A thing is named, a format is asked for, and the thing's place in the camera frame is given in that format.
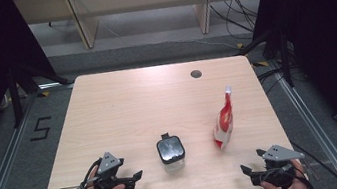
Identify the black metal stand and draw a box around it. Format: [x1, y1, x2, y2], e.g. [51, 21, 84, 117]
[5, 57, 77, 129]
[232, 25, 296, 96]

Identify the glass jar with black lid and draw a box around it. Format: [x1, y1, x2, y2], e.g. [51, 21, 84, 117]
[154, 130, 189, 174]

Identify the black floor cable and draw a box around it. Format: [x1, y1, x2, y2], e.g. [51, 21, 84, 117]
[291, 134, 337, 189]
[255, 65, 295, 95]

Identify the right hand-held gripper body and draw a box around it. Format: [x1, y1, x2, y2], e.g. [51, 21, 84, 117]
[246, 140, 309, 189]

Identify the red and white pouch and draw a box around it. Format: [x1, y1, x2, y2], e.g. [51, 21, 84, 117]
[206, 85, 241, 151]

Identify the black wrist strap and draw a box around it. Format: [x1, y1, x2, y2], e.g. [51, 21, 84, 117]
[72, 157, 108, 189]
[288, 167, 315, 189]

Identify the white floor cable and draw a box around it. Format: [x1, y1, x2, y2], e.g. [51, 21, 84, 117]
[105, 7, 239, 67]

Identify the bundle of black cables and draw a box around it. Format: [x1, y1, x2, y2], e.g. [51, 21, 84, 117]
[209, 0, 267, 46]

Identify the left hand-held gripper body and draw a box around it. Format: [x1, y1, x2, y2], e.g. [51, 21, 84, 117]
[88, 149, 131, 189]

